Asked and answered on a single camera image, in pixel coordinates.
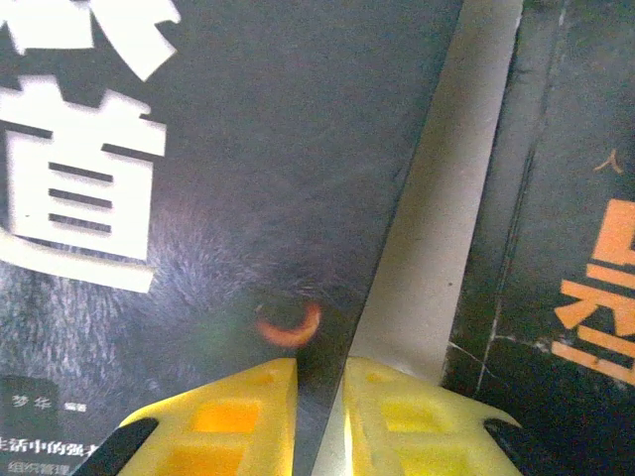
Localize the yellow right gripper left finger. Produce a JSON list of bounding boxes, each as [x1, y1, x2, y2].
[[73, 357, 299, 476]]

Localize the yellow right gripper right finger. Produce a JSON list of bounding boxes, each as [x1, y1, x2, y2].
[[341, 355, 550, 476]]

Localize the black book orange title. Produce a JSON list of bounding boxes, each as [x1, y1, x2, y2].
[[441, 0, 635, 476]]

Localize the black wolf eye book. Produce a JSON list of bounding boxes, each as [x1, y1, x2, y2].
[[0, 0, 465, 476]]

